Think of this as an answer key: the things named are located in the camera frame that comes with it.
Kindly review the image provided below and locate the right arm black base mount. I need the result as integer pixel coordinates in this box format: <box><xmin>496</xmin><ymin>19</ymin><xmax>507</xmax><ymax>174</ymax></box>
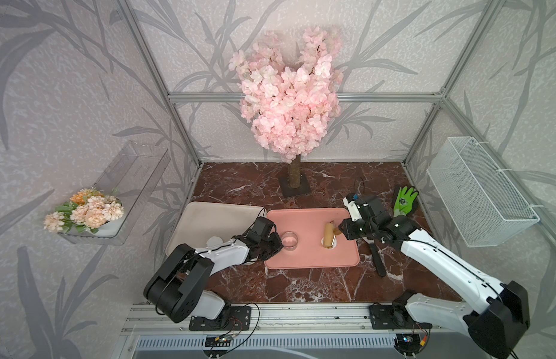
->
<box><xmin>369</xmin><ymin>290</ymin><xmax>433</xmax><ymax>330</ymax></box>

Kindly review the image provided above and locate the white dough ball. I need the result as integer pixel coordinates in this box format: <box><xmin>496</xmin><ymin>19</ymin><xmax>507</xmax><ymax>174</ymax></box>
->
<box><xmin>321</xmin><ymin>236</ymin><xmax>337</xmax><ymax>250</ymax></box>

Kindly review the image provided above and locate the black metal tree base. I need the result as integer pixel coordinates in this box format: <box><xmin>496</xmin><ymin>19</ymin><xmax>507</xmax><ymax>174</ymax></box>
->
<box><xmin>278</xmin><ymin>174</ymin><xmax>312</xmax><ymax>199</ymax></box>

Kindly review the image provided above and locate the round metal cutter ring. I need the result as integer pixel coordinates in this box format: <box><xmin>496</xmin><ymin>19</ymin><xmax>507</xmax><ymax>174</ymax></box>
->
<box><xmin>279</xmin><ymin>231</ymin><xmax>299</xmax><ymax>252</ymax></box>

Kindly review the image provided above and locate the green work glove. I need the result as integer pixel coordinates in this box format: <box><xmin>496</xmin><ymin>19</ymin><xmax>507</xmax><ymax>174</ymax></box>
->
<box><xmin>393</xmin><ymin>186</ymin><xmax>419</xmax><ymax>217</ymax></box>

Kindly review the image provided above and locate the beige silicone mat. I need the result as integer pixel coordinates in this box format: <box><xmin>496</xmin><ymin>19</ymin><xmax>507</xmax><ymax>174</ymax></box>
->
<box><xmin>165</xmin><ymin>201</ymin><xmax>267</xmax><ymax>256</ymax></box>

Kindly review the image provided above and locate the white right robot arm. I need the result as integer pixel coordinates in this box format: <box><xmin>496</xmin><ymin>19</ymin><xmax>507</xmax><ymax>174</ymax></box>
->
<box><xmin>339</xmin><ymin>194</ymin><xmax>531</xmax><ymax>358</ymax></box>

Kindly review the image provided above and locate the pink silicone mat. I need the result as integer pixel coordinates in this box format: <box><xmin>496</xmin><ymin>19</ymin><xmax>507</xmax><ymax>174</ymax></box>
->
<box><xmin>264</xmin><ymin>208</ymin><xmax>360</xmax><ymax>269</ymax></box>

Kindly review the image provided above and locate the clear plastic wall shelf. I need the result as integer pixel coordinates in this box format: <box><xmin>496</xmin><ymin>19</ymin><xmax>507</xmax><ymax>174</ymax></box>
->
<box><xmin>59</xmin><ymin>141</ymin><xmax>171</xmax><ymax>246</ymax></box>

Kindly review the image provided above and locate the metal spatula black handle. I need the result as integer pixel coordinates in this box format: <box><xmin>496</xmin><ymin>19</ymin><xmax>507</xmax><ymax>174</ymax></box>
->
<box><xmin>363</xmin><ymin>238</ymin><xmax>387</xmax><ymax>278</ymax></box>

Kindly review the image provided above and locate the peach artificial flower bouquet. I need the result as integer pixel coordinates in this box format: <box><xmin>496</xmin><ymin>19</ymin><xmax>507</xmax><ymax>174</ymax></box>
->
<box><xmin>43</xmin><ymin>188</ymin><xmax>125</xmax><ymax>234</ymax></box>

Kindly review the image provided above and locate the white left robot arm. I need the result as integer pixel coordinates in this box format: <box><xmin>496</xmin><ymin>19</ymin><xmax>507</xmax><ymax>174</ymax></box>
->
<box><xmin>143</xmin><ymin>216</ymin><xmax>283</xmax><ymax>330</ymax></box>

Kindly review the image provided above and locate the wooden rolling pin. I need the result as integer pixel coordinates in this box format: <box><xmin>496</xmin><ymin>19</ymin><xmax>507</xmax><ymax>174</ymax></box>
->
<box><xmin>322</xmin><ymin>221</ymin><xmax>339</xmax><ymax>246</ymax></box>

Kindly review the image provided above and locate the white wire mesh basket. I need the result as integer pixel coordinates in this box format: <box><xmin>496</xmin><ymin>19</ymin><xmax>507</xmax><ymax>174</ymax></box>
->
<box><xmin>427</xmin><ymin>136</ymin><xmax>540</xmax><ymax>248</ymax></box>

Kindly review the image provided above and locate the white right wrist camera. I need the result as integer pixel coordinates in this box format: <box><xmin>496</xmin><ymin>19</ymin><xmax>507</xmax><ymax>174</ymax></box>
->
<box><xmin>343</xmin><ymin>193</ymin><xmax>365</xmax><ymax>221</ymax></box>

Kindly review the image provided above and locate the artificial cherry blossom tree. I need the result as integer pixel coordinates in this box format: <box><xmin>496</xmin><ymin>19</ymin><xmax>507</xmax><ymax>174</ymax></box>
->
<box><xmin>228</xmin><ymin>27</ymin><xmax>343</xmax><ymax>189</ymax></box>

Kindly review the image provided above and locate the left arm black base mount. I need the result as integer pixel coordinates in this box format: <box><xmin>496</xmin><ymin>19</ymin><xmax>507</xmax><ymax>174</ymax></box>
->
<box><xmin>189</xmin><ymin>291</ymin><xmax>252</xmax><ymax>331</ymax></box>

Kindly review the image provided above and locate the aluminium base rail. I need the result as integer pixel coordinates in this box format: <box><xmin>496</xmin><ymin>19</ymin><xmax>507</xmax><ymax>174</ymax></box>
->
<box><xmin>111</xmin><ymin>303</ymin><xmax>488</xmax><ymax>358</ymax></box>

